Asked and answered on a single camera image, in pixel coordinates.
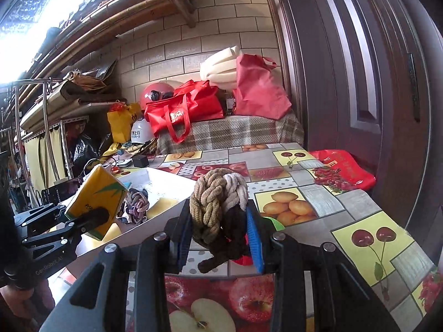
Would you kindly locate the red nonwoven bag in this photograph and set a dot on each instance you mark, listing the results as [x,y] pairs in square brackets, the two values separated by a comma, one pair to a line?
[259,90]

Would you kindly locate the red apple plush toy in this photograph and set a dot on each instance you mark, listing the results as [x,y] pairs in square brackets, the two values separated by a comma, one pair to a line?
[275,223]

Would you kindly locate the brown wooden door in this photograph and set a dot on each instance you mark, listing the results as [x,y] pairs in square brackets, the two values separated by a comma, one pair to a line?
[346,58]

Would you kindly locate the yellow curtain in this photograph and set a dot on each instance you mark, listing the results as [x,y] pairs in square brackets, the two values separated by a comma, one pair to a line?
[41,159]

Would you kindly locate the white cardboard box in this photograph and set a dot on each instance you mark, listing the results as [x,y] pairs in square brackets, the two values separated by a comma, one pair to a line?
[155,181]

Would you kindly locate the black plastic bag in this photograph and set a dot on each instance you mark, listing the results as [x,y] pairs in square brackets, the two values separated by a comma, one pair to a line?
[86,148]

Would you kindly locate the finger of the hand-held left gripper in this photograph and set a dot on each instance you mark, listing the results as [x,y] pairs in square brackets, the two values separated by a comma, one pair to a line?
[90,218]
[38,214]

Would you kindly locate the white helmet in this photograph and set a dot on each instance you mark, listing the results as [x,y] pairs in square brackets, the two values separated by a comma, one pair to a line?
[142,131]

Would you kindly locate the brown paper bags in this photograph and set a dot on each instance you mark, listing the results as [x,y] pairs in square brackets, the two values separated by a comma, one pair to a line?
[90,79]

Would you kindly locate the metal shelf rack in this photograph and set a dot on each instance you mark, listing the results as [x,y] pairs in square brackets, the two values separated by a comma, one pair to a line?
[48,110]

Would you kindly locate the red printed bag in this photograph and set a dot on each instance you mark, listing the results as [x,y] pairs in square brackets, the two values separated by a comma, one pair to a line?
[346,169]

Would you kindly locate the fruit printed tablecloth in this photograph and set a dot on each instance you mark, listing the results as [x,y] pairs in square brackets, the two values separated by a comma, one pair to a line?
[311,221]

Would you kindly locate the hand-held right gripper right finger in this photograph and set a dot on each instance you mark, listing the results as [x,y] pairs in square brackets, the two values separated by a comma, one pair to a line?
[254,238]

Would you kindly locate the black adapter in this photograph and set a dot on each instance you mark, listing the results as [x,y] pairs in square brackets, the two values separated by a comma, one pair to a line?
[141,162]

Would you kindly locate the bamboo poles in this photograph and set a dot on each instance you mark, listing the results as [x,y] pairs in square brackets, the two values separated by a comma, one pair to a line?
[138,10]

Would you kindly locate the red helmet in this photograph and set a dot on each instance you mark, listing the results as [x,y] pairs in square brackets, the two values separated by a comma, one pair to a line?
[152,90]

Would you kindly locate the red tote bag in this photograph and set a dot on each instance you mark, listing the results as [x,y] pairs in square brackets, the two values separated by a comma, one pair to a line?
[197,107]

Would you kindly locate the yellow bag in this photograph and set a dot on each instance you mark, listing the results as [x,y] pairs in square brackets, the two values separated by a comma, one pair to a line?
[121,124]

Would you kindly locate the white foam roll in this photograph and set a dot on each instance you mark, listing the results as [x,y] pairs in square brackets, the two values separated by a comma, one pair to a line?
[218,69]

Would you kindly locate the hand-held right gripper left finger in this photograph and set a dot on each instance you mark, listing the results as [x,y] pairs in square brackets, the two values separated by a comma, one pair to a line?
[185,238]

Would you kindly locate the plaid cloth cover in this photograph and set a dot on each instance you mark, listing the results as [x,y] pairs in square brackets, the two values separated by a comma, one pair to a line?
[235,131]

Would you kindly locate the yellow tissue pack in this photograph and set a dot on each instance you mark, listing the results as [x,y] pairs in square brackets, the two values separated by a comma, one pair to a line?
[93,193]

